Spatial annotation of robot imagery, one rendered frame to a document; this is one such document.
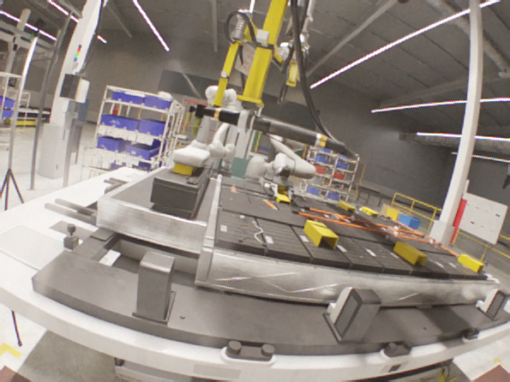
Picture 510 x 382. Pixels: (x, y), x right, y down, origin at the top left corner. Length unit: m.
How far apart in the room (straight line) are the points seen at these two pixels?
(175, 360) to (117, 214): 0.51
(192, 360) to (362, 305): 0.39
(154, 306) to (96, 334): 0.15
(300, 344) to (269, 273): 0.21
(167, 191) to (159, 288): 0.39
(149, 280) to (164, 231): 0.36
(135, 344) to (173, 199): 0.46
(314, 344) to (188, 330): 0.29
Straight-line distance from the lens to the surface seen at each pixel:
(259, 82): 0.82
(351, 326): 0.65
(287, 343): 0.60
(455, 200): 6.18
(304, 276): 0.70
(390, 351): 0.76
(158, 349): 0.56
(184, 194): 0.80
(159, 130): 3.73
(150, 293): 0.52
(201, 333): 0.56
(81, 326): 0.60
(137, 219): 0.85
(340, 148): 0.81
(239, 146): 2.79
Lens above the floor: 1.27
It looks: 10 degrees down
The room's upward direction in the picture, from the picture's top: 15 degrees clockwise
